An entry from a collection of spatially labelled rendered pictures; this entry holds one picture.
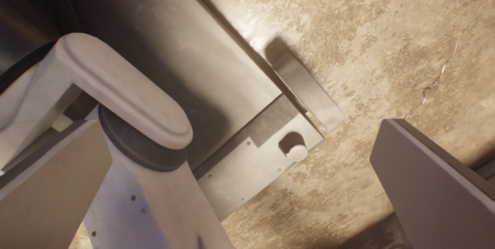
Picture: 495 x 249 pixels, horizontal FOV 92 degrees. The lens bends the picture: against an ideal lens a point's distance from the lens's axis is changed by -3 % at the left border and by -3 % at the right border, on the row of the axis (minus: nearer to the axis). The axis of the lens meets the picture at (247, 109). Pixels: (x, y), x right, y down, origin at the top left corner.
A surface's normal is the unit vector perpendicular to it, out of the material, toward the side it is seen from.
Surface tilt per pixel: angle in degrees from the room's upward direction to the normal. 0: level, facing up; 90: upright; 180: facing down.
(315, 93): 25
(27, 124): 8
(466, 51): 0
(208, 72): 0
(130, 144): 46
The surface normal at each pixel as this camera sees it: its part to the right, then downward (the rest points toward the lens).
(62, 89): 0.13, 0.42
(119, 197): -0.39, -0.17
